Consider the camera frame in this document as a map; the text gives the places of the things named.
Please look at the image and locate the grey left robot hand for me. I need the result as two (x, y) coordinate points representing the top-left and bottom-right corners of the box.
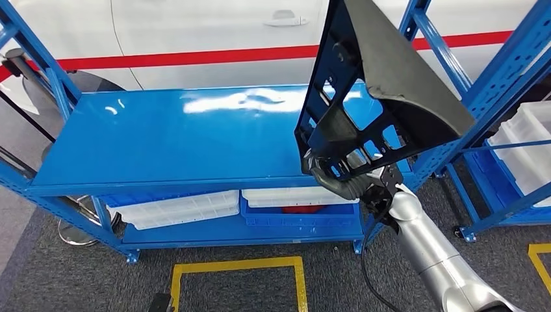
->
(148, 292), (175, 312)

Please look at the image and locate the white car with red stripe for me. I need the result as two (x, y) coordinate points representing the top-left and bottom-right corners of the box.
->
(0, 0), (551, 113)

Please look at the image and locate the blue plastic bin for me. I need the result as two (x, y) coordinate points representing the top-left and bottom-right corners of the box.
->
(463, 140), (551, 226)
(239, 196), (366, 228)
(99, 191), (225, 209)

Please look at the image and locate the red object in bin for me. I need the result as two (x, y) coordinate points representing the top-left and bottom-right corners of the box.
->
(281, 205), (324, 215)

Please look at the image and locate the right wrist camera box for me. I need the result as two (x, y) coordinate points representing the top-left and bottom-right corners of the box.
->
(369, 163), (405, 216)

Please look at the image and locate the black cable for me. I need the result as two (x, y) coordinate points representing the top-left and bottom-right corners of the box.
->
(361, 205), (404, 312)

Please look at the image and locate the thin black stanchion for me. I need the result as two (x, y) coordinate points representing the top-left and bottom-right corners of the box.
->
(0, 91), (58, 142)

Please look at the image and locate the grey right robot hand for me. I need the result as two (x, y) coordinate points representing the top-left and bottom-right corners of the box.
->
(301, 148), (342, 187)

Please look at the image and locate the black plastic bracket part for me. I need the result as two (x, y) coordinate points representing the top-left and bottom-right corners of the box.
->
(294, 0), (476, 182)

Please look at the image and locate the blue metal shelf rack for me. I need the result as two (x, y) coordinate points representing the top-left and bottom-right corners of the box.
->
(432, 47), (551, 243)
(0, 0), (551, 265)

